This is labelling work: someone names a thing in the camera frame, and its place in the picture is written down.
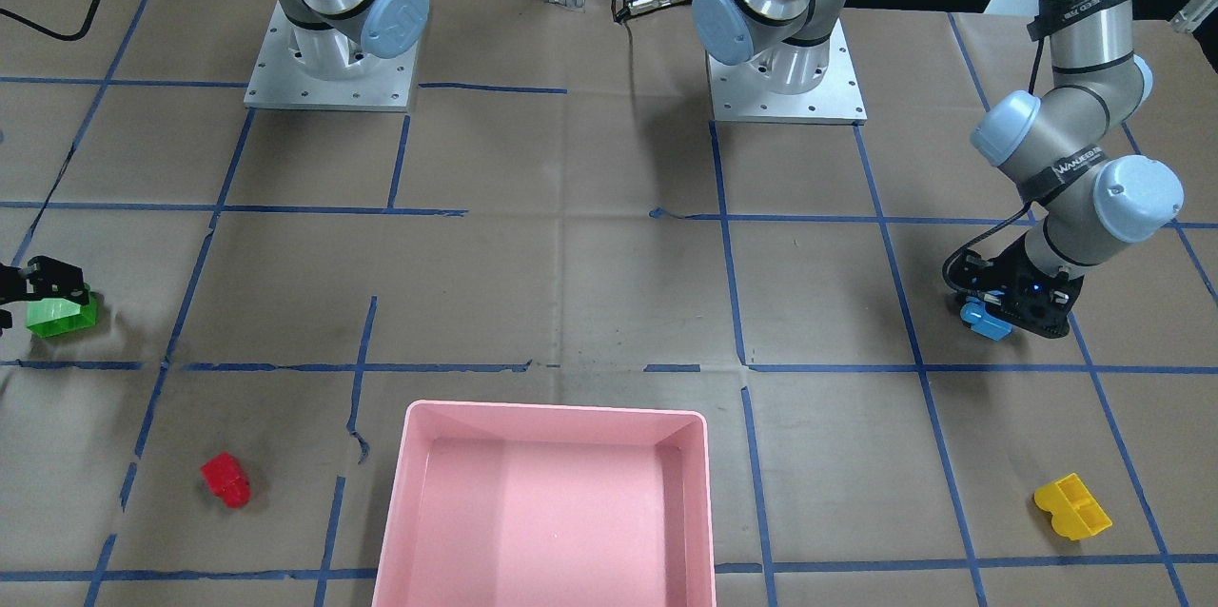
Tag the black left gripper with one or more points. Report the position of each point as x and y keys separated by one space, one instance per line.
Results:
x=1014 y=265

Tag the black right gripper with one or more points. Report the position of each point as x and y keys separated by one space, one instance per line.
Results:
x=43 y=278

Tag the green toy block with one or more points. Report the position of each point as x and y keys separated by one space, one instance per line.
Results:
x=53 y=317

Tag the blue toy block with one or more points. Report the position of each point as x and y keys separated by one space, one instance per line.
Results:
x=975 y=315

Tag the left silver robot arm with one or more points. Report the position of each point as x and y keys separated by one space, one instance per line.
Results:
x=1048 y=145

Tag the pink plastic box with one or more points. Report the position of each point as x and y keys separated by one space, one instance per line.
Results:
x=501 y=504

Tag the yellow toy block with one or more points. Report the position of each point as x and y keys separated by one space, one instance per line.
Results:
x=1074 y=512

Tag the red toy block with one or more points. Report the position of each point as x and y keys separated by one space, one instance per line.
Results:
x=225 y=478

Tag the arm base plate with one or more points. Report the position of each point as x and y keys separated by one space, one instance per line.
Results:
x=299 y=69
x=788 y=84

